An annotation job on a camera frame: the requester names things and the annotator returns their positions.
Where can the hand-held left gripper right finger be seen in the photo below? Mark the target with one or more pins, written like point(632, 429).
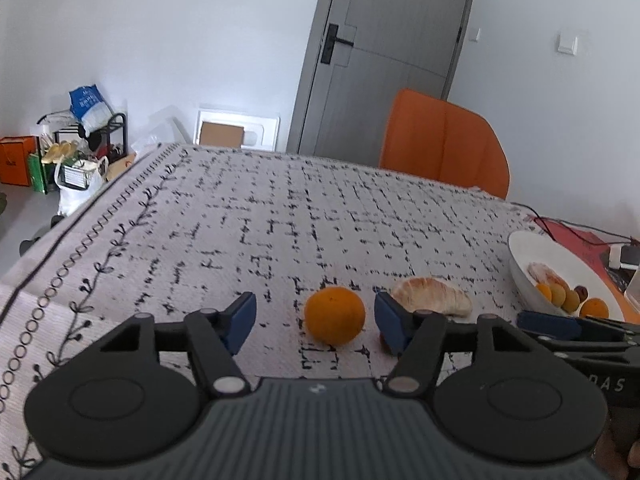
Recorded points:
point(392, 321)

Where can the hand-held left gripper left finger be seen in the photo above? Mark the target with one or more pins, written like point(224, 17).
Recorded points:
point(240, 321)

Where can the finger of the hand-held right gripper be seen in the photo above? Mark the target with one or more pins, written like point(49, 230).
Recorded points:
point(547, 324)
point(607, 323)

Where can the medium orange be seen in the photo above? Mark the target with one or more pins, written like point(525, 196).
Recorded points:
point(594, 308)

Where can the small orange kumquat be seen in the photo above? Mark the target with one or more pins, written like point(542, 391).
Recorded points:
point(542, 289)
point(557, 294)

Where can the dark red plum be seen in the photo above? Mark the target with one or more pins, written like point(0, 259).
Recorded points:
point(581, 292)

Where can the croissant bread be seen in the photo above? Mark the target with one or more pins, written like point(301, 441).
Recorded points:
point(432, 297)

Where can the peeled pomelo piece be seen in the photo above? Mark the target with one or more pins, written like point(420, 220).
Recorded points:
point(544, 273)

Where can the large orange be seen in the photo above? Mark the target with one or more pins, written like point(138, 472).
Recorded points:
point(335, 315)

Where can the white plate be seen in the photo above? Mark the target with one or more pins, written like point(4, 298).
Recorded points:
point(530, 255)

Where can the person's right hand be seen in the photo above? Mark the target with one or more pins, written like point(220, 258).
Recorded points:
point(612, 460)

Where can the white charger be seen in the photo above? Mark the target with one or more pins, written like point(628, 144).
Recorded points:
point(625, 256)

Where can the red printed mat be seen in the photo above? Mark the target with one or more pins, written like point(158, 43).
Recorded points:
point(585, 250)

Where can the white black-patterned tablecloth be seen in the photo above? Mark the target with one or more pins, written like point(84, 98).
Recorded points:
point(250, 225)

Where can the orange chair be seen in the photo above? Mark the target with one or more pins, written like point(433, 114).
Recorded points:
point(445, 142)

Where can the brown cardboard sheet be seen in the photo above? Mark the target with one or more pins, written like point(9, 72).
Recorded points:
point(221, 134)

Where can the clear plastic wrap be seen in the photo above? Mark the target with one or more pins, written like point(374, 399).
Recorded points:
point(160, 127)

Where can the white plastic bag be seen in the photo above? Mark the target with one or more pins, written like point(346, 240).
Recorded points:
point(75, 185)

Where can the black metal rack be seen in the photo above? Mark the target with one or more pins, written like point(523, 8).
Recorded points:
point(117, 132)

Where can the yellow slippers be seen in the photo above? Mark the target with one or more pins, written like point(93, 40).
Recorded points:
point(56, 152)

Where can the green bag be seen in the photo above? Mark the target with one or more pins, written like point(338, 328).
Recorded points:
point(37, 174)

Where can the grey door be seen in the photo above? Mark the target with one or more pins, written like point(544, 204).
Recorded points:
point(385, 60)

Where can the blue plastic bag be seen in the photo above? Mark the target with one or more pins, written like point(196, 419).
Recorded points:
point(89, 107)

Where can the orange box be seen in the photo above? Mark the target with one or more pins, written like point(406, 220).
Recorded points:
point(15, 160)

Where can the white foam frame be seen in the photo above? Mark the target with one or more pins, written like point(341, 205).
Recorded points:
point(265, 130)

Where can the white light switch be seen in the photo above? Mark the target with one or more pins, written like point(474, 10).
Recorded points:
point(567, 43)

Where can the narrow white wall switch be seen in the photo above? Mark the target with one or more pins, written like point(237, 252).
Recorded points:
point(474, 35)

